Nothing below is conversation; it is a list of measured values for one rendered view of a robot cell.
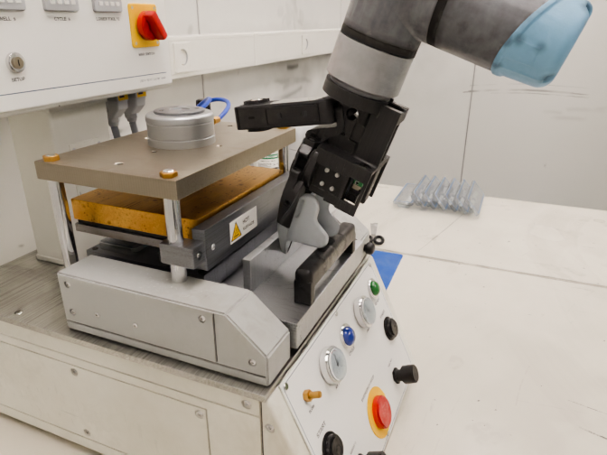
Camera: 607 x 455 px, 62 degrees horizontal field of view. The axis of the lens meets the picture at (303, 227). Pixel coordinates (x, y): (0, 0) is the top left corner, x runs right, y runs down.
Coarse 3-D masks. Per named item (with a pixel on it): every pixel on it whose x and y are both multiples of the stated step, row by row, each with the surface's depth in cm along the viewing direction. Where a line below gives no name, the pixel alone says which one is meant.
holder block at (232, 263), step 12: (264, 228) 66; (276, 228) 69; (252, 240) 63; (264, 240) 66; (96, 252) 59; (108, 252) 59; (144, 252) 59; (156, 252) 59; (240, 252) 60; (144, 264) 57; (156, 264) 56; (168, 264) 56; (228, 264) 58; (240, 264) 61; (192, 276) 54; (204, 276) 54; (216, 276) 56; (228, 276) 58
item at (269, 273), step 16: (272, 240) 58; (256, 256) 55; (272, 256) 59; (288, 256) 63; (304, 256) 64; (352, 256) 65; (240, 272) 60; (256, 272) 55; (272, 272) 59; (288, 272) 60; (336, 272) 60; (352, 272) 66; (256, 288) 56; (272, 288) 56; (288, 288) 56; (320, 288) 56; (336, 288) 60; (272, 304) 53; (288, 304) 53; (320, 304) 55; (288, 320) 50; (304, 320) 51; (304, 336) 52
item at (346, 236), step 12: (348, 228) 62; (336, 240) 59; (348, 240) 62; (324, 252) 56; (336, 252) 58; (348, 252) 64; (312, 264) 53; (324, 264) 55; (300, 276) 52; (312, 276) 52; (300, 288) 52; (312, 288) 52; (300, 300) 53; (312, 300) 53
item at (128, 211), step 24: (264, 168) 69; (96, 192) 59; (120, 192) 59; (216, 192) 59; (240, 192) 59; (96, 216) 57; (120, 216) 55; (144, 216) 54; (192, 216) 52; (144, 240) 55
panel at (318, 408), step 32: (352, 288) 66; (352, 320) 64; (384, 320) 72; (320, 352) 56; (352, 352) 62; (384, 352) 69; (288, 384) 49; (320, 384) 54; (352, 384) 60; (384, 384) 67; (320, 416) 52; (352, 416) 58; (320, 448) 51; (352, 448) 56; (384, 448) 62
